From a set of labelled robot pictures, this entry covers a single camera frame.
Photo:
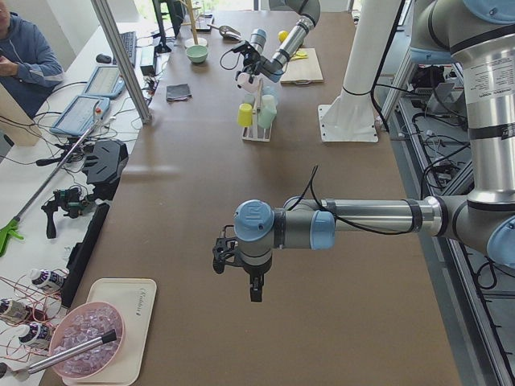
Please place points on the cream white cup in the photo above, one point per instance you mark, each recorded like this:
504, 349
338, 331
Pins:
269, 100

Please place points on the yellow lemon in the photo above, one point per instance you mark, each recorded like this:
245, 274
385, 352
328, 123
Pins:
282, 35

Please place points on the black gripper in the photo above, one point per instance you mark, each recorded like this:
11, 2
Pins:
254, 274
249, 63

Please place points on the grey white cup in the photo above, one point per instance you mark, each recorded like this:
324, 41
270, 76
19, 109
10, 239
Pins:
249, 98

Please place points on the blue teach pendant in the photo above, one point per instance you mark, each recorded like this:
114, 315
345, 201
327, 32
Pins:
106, 81
79, 115

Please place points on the black keyboard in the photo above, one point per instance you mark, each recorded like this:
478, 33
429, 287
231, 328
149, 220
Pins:
129, 42

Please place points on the white wire cup holder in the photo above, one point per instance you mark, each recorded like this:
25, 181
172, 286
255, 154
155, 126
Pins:
256, 133

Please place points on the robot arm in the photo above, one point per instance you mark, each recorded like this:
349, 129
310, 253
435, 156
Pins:
309, 12
480, 36

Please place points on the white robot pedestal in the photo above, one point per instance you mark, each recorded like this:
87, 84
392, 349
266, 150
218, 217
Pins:
351, 116

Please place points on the yellow cup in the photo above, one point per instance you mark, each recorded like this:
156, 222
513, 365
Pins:
245, 115

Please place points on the steel scoop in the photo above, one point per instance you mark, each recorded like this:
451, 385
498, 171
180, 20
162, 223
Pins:
226, 32

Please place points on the pink cup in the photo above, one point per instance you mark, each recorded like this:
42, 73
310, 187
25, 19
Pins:
247, 82

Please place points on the wooden cutting board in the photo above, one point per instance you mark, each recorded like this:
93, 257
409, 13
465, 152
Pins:
305, 71

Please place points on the seated person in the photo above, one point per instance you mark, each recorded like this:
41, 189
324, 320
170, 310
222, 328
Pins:
29, 67

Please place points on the grey folded cloth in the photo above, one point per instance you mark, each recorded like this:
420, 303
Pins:
178, 92

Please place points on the pink bowl with cubes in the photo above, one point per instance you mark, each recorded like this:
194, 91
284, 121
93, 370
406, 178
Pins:
87, 322

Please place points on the round wooden stand base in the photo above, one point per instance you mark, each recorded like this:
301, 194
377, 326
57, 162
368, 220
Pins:
198, 41

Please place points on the mint green bowl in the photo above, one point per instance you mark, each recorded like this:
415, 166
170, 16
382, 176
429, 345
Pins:
197, 54

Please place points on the green cup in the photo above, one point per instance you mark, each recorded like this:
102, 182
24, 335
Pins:
266, 117

